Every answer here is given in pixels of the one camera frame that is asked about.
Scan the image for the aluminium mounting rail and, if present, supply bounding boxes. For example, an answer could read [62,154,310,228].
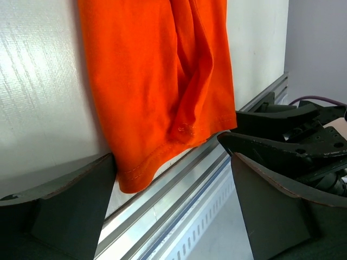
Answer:
[94,71,290,260]

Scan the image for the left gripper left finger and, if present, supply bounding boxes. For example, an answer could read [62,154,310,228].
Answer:
[1,154,117,259]

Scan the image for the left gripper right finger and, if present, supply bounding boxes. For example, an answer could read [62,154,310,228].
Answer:
[232,153,346,259]

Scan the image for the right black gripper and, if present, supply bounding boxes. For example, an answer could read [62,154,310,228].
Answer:
[217,101,346,197]

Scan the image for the white slotted cable duct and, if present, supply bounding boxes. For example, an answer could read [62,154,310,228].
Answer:
[158,172,234,260]

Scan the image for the orange t shirt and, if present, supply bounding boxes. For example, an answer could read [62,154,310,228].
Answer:
[78,1,236,193]

